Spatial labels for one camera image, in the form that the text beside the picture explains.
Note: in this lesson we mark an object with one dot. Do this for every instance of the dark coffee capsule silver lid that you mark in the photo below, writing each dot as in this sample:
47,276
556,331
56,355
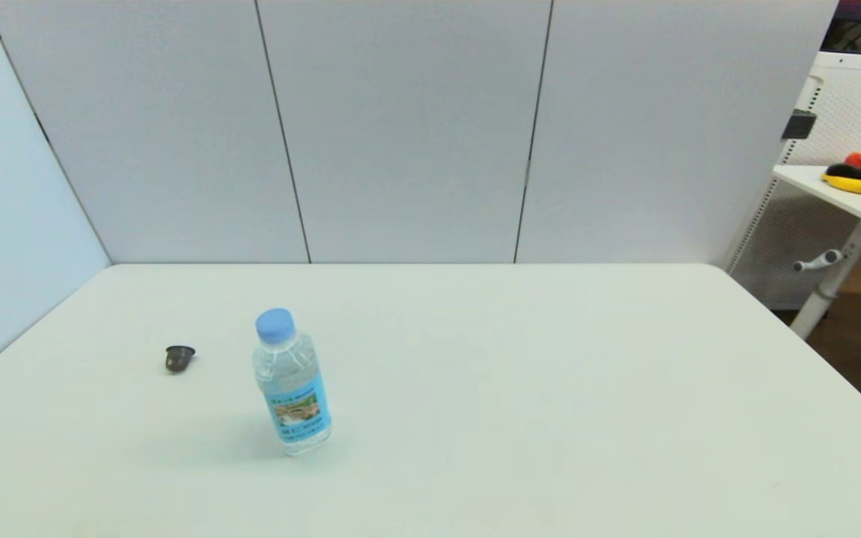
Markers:
179,360

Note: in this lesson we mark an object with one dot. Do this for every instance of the clear water bottle blue cap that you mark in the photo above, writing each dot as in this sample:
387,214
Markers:
292,388

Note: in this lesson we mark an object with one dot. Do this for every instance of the small black box on pegboard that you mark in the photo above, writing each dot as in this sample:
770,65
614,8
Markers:
798,124

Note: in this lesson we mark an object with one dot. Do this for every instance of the white side table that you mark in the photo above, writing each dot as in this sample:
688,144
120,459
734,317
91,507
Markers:
841,193

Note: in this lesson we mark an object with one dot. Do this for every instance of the yellow banana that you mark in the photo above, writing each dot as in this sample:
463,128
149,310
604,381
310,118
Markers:
853,184

